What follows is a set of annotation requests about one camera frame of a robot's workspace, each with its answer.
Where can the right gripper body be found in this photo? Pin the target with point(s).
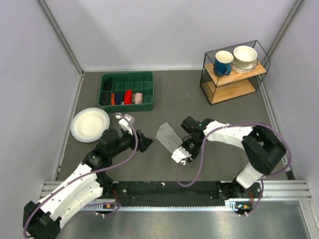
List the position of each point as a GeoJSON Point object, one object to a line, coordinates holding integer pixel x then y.
{"type": "Point", "coordinates": [193, 146]}

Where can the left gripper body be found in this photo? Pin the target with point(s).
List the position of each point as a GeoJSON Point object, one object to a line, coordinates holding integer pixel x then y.
{"type": "Point", "coordinates": [140, 145]}

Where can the white underwear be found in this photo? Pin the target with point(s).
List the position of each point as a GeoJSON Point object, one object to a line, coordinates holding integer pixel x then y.
{"type": "Point", "coordinates": [168, 137]}

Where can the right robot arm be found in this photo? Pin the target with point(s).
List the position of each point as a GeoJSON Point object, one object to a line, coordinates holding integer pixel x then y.
{"type": "Point", "coordinates": [263, 147]}

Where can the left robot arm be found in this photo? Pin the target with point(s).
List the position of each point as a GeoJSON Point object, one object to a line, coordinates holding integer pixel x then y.
{"type": "Point", "coordinates": [46, 218]}

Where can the pink rolled garment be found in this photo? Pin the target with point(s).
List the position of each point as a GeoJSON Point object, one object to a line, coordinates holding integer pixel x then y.
{"type": "Point", "coordinates": [137, 98]}

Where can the red rolled garment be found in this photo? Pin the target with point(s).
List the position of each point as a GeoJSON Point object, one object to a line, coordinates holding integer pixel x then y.
{"type": "Point", "coordinates": [128, 97]}

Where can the orange and blue rolled garment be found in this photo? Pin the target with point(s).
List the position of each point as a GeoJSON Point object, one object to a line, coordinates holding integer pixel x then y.
{"type": "Point", "coordinates": [116, 98]}

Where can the green compartment organizer box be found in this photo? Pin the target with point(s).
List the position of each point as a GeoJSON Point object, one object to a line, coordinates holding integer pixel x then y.
{"type": "Point", "coordinates": [138, 82]}

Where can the white paper plate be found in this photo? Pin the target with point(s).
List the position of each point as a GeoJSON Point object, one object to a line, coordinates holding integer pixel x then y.
{"type": "Point", "coordinates": [89, 124]}

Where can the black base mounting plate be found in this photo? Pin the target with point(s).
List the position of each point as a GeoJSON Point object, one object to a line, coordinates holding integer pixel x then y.
{"type": "Point", "coordinates": [170, 193]}

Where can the blue mug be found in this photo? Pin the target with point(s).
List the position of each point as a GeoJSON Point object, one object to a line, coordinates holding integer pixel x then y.
{"type": "Point", "coordinates": [222, 63]}

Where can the white bowl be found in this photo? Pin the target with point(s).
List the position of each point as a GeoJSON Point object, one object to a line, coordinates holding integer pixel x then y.
{"type": "Point", "coordinates": [245, 59]}

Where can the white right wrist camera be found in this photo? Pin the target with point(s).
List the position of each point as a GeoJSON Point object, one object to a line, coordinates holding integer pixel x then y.
{"type": "Point", "coordinates": [180, 155]}

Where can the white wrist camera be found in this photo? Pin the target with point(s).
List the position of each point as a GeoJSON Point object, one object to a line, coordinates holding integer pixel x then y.
{"type": "Point", "coordinates": [123, 122]}
{"type": "Point", "coordinates": [180, 155]}

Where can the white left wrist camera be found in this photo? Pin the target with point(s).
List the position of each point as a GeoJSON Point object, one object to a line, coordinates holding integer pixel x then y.
{"type": "Point", "coordinates": [123, 122]}

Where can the white cable duct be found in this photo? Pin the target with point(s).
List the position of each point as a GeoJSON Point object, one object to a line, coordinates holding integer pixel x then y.
{"type": "Point", "coordinates": [230, 205]}

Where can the black wire wooden shelf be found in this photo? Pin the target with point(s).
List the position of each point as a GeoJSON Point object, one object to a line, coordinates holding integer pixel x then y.
{"type": "Point", "coordinates": [219, 89]}

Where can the aluminium frame rail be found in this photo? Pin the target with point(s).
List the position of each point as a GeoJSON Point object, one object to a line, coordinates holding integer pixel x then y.
{"type": "Point", "coordinates": [286, 190]}

